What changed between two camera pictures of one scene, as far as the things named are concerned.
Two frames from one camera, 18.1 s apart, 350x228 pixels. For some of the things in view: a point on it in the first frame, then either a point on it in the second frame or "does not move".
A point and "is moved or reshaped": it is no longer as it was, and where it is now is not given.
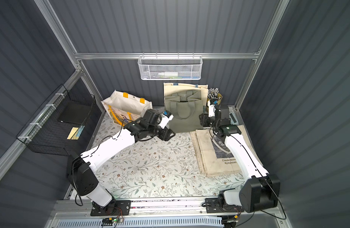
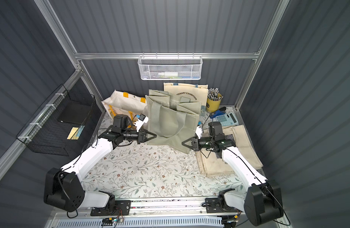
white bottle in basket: x=169 y=73 does not move
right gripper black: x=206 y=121 -> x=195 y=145
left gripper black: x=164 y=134 -> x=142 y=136
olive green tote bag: x=187 y=110 is moved or reshaped
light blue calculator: x=234 y=120 does not move
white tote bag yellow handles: x=123 y=107 does not move
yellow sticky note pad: x=73 y=134 does not move
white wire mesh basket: x=170 y=67 does not move
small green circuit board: x=110 y=221 does not move
